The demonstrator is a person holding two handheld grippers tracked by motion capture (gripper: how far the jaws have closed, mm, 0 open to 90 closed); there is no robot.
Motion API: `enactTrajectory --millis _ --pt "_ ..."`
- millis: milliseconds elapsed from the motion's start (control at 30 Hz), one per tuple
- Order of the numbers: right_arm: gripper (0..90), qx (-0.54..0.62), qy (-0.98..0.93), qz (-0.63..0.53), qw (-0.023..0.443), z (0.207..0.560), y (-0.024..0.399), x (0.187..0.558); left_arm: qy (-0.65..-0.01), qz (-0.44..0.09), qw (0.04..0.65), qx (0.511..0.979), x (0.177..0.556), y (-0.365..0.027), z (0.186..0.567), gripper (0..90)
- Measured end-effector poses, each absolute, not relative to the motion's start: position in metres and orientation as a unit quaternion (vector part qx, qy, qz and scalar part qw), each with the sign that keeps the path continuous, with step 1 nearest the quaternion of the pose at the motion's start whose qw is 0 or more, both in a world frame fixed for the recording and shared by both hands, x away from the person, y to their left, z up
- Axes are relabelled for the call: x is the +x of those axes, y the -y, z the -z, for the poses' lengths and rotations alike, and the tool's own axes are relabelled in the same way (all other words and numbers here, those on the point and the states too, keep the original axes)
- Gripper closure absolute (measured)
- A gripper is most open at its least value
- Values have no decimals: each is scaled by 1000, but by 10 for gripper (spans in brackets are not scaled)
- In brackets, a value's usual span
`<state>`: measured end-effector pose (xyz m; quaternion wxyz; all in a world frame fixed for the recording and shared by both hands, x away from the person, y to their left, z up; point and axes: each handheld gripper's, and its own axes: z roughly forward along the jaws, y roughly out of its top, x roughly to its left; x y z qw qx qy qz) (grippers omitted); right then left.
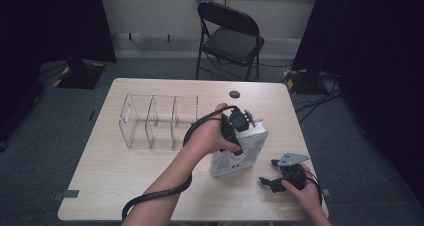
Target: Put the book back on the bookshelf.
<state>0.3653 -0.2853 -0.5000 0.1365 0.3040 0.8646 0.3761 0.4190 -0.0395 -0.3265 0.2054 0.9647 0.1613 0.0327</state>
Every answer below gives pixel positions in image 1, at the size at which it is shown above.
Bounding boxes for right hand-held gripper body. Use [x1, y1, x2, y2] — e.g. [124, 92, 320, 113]
[269, 152, 312, 194]

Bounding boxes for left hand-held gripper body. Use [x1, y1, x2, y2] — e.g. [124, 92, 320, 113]
[221, 105, 265, 141]

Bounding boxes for white book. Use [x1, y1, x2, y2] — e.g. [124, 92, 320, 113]
[209, 120, 270, 179]

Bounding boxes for clear acrylic divided organizer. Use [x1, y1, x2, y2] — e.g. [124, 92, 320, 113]
[118, 92, 200, 153]

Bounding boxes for person's left hand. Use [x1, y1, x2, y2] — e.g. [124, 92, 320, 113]
[184, 102, 242, 157]

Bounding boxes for person's right hand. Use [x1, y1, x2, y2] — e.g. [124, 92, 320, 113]
[281, 163, 326, 217]

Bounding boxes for black stand base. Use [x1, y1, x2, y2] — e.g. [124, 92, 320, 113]
[52, 59, 107, 90]
[283, 68, 330, 96]

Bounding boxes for black folding chair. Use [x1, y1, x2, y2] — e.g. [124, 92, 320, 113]
[194, 1, 266, 82]

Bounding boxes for dark curtain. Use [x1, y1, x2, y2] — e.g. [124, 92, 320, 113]
[291, 0, 424, 200]
[0, 0, 117, 144]

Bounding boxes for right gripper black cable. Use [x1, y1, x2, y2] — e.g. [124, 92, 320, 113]
[302, 170, 324, 205]

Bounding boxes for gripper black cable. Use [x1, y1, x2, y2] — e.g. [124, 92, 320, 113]
[302, 170, 324, 205]
[121, 105, 238, 221]

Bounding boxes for black floor cables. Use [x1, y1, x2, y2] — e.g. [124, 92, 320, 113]
[293, 73, 344, 124]

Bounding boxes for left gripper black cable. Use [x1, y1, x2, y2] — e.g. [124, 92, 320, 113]
[121, 105, 238, 221]

